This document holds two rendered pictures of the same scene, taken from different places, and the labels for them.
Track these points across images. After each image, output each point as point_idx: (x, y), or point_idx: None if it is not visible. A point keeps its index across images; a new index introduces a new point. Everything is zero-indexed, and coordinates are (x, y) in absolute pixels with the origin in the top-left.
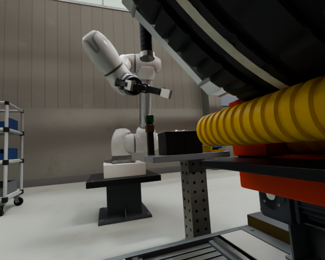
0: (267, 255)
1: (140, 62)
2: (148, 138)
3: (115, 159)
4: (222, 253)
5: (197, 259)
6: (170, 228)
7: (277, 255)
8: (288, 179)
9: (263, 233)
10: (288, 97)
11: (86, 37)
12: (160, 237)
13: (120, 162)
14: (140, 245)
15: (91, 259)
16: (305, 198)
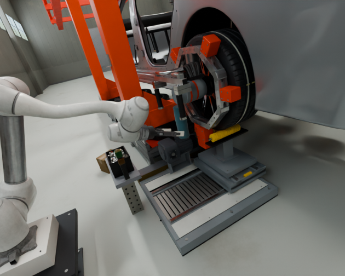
0: (167, 178)
1: (23, 92)
2: (126, 167)
3: (26, 242)
4: (162, 191)
5: (167, 199)
6: (114, 226)
7: (167, 176)
8: None
9: (150, 177)
10: (233, 129)
11: (148, 106)
12: (127, 230)
13: (35, 238)
14: (137, 239)
15: (151, 265)
16: None
